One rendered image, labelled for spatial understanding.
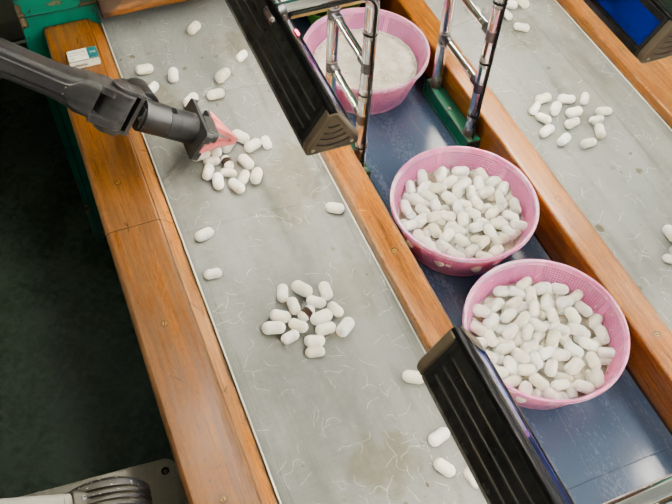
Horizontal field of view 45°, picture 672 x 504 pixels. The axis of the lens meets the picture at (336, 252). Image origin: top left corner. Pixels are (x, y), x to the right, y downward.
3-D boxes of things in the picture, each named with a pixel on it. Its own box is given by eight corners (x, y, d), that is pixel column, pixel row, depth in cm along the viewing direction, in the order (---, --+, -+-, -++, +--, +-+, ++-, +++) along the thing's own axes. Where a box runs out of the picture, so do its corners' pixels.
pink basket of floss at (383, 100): (396, 142, 165) (400, 108, 157) (280, 100, 171) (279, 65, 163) (442, 64, 180) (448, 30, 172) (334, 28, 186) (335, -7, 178)
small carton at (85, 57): (71, 70, 161) (69, 62, 159) (67, 59, 163) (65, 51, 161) (101, 63, 162) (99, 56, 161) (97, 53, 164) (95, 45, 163)
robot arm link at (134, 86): (95, 130, 134) (117, 86, 131) (75, 98, 141) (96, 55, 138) (156, 149, 142) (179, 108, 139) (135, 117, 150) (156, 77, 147)
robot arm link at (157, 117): (133, 135, 137) (146, 106, 135) (120, 115, 141) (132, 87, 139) (168, 144, 141) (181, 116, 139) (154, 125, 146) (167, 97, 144)
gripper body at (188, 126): (200, 99, 148) (165, 88, 143) (216, 136, 142) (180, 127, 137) (183, 125, 151) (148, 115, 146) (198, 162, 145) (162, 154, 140)
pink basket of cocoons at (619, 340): (502, 452, 126) (515, 427, 119) (427, 316, 140) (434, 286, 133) (643, 395, 133) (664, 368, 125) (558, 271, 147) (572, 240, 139)
